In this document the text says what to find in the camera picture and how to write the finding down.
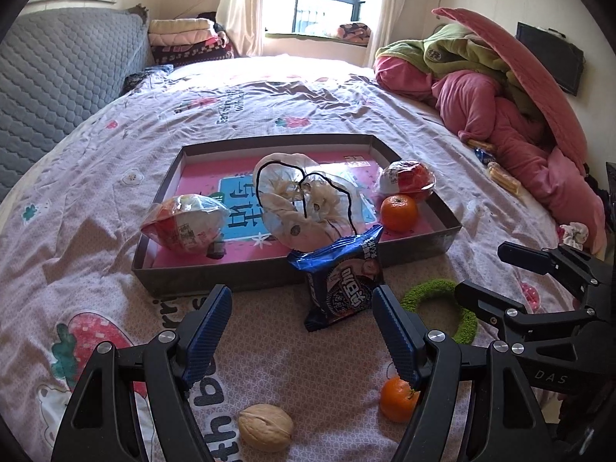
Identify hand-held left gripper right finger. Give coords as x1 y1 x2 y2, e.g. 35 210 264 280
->
372 285 554 462

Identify pink quilt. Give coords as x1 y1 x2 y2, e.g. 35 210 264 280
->
373 55 607 253

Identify blue cookie packet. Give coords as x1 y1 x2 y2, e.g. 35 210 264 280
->
287 225 386 333

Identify pink folded blanket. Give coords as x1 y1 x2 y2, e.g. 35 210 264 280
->
148 30 217 47

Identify white floral scrunchie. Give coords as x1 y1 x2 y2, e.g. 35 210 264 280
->
558 221 590 251

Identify dark patterned folded blanket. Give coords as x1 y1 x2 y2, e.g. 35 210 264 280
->
151 33 241 63

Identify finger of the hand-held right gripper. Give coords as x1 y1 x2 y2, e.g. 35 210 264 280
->
498 242 611 310
454 280 602 347

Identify dark cloth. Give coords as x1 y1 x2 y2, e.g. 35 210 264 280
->
124 64 174 92

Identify green blanket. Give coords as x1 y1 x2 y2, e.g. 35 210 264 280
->
378 24 544 121

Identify pink cushion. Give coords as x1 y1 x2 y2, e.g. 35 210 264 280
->
432 7 590 176

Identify orange mandarin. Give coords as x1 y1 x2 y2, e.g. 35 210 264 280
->
380 194 419 233
379 377 422 423

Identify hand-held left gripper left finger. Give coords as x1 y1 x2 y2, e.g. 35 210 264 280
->
50 284 233 462

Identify pink and blue book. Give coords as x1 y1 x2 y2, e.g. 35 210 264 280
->
151 151 386 268

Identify cream curtain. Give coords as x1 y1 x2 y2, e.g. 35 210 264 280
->
216 0 270 59
363 0 410 68

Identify patterned cloth on windowsill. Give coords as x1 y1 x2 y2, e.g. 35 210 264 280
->
337 22 373 45

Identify cream folded blanket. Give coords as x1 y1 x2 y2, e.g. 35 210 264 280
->
148 18 215 34

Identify black television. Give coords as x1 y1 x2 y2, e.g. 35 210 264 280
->
516 22 585 97

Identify walnut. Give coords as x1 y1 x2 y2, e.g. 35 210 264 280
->
238 404 294 450

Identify grey quilted headboard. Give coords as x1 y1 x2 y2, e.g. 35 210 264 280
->
0 7 155 203

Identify red white toy egg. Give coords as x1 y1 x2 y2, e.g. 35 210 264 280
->
375 160 438 203
141 193 232 258

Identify yellow snack packet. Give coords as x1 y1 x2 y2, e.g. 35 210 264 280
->
487 162 523 196

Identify green fuzzy ring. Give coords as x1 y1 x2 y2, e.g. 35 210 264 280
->
399 279 478 345

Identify shallow grey cardboard box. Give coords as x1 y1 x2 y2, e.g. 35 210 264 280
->
131 132 464 299

